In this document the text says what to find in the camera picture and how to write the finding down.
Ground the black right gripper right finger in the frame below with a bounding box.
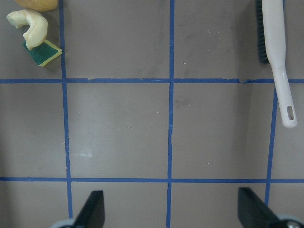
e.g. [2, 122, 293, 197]
[237, 187, 285, 228]

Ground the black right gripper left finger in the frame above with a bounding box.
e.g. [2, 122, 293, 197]
[73, 190, 105, 228]

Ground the white hand brush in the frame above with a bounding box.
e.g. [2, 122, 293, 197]
[255, 0, 297, 128]

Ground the green yellow sponge piece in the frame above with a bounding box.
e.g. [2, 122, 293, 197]
[23, 40, 62, 67]

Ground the pale curved peel scrap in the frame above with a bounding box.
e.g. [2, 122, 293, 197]
[6, 9, 48, 50]

